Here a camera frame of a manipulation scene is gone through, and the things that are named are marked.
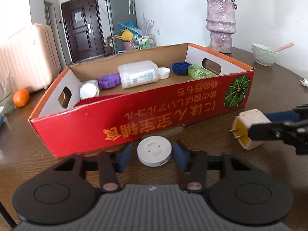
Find beige plug adapter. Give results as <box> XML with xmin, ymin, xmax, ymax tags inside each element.
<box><xmin>230</xmin><ymin>108</ymin><xmax>273</xmax><ymax>150</ymax></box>

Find white round disc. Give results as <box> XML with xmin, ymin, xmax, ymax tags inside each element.
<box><xmin>137</xmin><ymin>136</ymin><xmax>172</xmax><ymax>167</ymax></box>

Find green bottle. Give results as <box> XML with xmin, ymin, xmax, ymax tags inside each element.
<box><xmin>187</xmin><ymin>65</ymin><xmax>216</xmax><ymax>80</ymax></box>

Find large white jar lid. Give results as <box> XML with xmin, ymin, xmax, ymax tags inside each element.
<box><xmin>79</xmin><ymin>83</ymin><xmax>99</xmax><ymax>100</ymax></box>

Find blue scalloped lid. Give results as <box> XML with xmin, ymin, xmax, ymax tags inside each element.
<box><xmin>171</xmin><ymin>62</ymin><xmax>191</xmax><ymax>75</ymax></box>

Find purple scalloped lid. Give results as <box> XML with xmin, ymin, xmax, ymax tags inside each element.
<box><xmin>98</xmin><ymin>74</ymin><xmax>121</xmax><ymax>89</ymax></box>

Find white plastic pill bottle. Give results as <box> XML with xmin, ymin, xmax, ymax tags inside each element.
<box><xmin>117</xmin><ymin>60</ymin><xmax>159</xmax><ymax>89</ymax></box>

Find small white cap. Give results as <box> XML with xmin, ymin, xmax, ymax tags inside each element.
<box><xmin>158</xmin><ymin>67</ymin><xmax>171</xmax><ymax>80</ymax></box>

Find crumpled white tissue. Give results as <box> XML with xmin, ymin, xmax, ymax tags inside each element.
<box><xmin>300</xmin><ymin>79</ymin><xmax>308</xmax><ymax>87</ymax></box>

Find pale green bowl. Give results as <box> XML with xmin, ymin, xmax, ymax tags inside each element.
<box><xmin>252</xmin><ymin>43</ymin><xmax>279</xmax><ymax>67</ymax></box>

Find pink spoon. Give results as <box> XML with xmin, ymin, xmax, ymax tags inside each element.
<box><xmin>275</xmin><ymin>42</ymin><xmax>295</xmax><ymax>53</ymax></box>

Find red cardboard box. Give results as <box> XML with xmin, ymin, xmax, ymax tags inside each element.
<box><xmin>29</xmin><ymin>43</ymin><xmax>254</xmax><ymax>157</ymax></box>

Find blue tissue pack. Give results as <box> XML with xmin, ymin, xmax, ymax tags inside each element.
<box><xmin>0</xmin><ymin>115</ymin><xmax>4</xmax><ymax>128</ymax></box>

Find orange fruit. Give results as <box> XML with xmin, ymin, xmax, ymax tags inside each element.
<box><xmin>13</xmin><ymin>88</ymin><xmax>30</xmax><ymax>107</ymax></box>

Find pink textured vase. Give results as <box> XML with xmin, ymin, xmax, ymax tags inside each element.
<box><xmin>206</xmin><ymin>0</ymin><xmax>236</xmax><ymax>53</ymax></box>

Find clear drinking glass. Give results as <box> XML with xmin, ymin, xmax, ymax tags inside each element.
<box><xmin>1</xmin><ymin>71</ymin><xmax>17</xmax><ymax>116</ymax></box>

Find pink suitcase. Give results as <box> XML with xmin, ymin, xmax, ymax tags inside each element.
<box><xmin>1</xmin><ymin>23</ymin><xmax>62</xmax><ymax>93</ymax></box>

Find yellow and blue toys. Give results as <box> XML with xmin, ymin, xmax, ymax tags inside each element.
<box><xmin>114</xmin><ymin>22</ymin><xmax>143</xmax><ymax>42</ymax></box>

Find dark brown door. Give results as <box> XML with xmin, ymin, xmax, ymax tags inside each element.
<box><xmin>61</xmin><ymin>0</ymin><xmax>105</xmax><ymax>62</ymax></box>

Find grey refrigerator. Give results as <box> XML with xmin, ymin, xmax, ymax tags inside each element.
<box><xmin>106</xmin><ymin>0</ymin><xmax>137</xmax><ymax>54</ymax></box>

